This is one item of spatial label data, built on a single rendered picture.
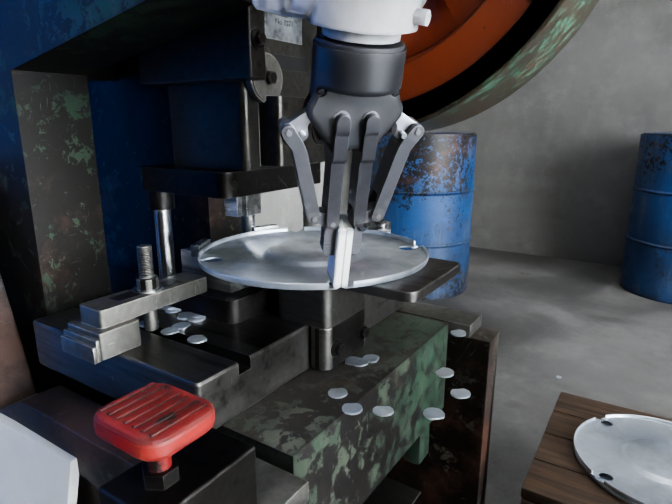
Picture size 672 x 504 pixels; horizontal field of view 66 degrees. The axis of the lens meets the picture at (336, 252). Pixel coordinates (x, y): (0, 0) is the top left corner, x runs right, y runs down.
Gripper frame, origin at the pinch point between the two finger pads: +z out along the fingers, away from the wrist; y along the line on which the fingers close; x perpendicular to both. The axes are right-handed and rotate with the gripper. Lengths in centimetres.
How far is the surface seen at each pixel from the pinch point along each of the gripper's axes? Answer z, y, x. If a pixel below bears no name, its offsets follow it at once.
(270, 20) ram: -17.5, -4.1, 22.7
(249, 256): 8.5, -7.7, 13.0
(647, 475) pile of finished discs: 47, 57, -4
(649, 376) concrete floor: 109, 148, 63
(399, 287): 3.6, 6.2, -2.0
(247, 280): 4.3, -9.0, 2.2
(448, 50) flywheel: -11.5, 27.4, 39.9
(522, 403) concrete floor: 107, 89, 59
